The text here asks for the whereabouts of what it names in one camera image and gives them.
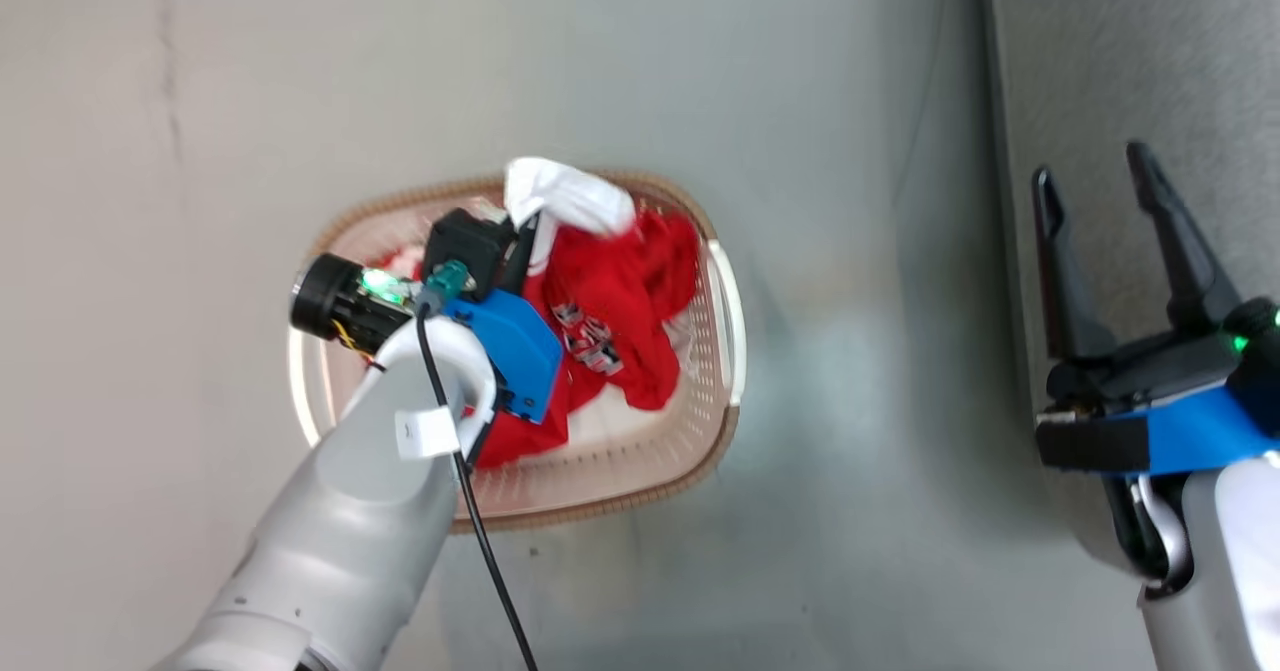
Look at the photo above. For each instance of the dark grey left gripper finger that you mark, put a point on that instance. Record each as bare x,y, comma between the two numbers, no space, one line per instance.
526,251

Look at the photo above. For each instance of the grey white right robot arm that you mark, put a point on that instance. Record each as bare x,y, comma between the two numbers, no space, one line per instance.
1235,581

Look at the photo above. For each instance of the white garment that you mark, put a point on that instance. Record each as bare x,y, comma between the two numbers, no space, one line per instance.
560,191

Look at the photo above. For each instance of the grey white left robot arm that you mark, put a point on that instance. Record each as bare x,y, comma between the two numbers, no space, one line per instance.
340,531

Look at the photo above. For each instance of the left wrist camera blue mount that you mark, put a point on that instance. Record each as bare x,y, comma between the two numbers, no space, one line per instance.
505,336

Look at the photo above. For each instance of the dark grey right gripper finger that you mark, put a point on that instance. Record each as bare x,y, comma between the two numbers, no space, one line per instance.
1062,281
1180,251

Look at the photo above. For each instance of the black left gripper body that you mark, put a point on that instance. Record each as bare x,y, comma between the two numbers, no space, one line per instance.
345,303

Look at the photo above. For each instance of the right wrist camera blue mount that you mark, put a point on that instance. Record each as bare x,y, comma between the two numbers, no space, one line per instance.
1180,436

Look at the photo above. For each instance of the wrist camera blue mount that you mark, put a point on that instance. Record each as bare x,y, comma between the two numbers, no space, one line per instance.
1180,436
505,336

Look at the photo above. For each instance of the red printed garment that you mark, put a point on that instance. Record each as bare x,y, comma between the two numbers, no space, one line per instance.
620,281

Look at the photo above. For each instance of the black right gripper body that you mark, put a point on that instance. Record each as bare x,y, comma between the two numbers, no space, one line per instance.
1160,366

